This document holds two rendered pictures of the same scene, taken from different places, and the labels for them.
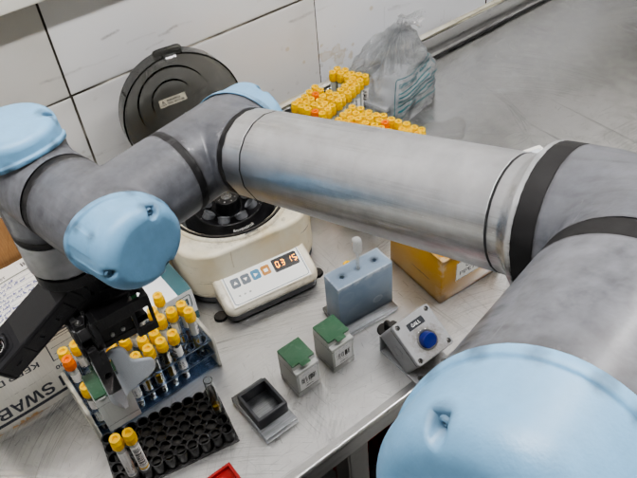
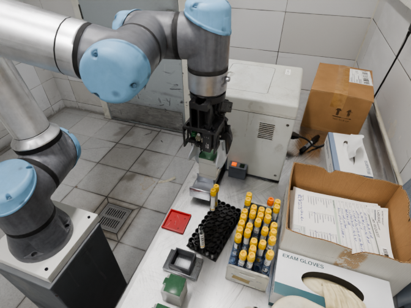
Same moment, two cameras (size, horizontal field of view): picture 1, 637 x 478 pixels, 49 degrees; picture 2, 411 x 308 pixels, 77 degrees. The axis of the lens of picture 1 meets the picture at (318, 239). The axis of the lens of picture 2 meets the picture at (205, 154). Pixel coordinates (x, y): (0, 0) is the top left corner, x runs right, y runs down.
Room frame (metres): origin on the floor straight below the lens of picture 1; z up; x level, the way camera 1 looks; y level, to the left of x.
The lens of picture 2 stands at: (0.86, -0.05, 1.53)
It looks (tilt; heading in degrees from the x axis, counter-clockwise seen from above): 41 degrees down; 142
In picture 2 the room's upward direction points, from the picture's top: straight up
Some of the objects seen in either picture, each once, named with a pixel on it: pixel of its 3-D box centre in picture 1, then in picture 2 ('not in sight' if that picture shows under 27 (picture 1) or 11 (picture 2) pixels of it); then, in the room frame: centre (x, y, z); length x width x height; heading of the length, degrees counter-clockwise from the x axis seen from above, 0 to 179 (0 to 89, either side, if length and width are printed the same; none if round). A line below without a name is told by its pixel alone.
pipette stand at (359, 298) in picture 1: (358, 290); not in sight; (0.74, -0.06, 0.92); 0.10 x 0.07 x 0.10; 118
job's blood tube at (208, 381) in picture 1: (213, 399); (202, 239); (0.56, 0.17, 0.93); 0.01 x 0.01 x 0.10
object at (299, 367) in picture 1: (299, 366); (174, 289); (0.62, 0.05, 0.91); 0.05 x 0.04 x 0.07; 34
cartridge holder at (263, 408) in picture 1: (263, 406); (183, 262); (0.57, 0.10, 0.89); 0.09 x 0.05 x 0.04; 34
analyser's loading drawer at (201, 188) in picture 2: not in sight; (209, 170); (0.37, 0.34, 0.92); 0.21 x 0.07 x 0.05; 124
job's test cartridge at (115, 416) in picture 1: (111, 395); (210, 164); (0.48, 0.26, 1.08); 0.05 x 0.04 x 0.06; 31
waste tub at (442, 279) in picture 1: (445, 243); not in sight; (0.83, -0.21, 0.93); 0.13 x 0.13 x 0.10; 30
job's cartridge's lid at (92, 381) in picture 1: (102, 377); (210, 154); (0.48, 0.26, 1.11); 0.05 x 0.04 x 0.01; 31
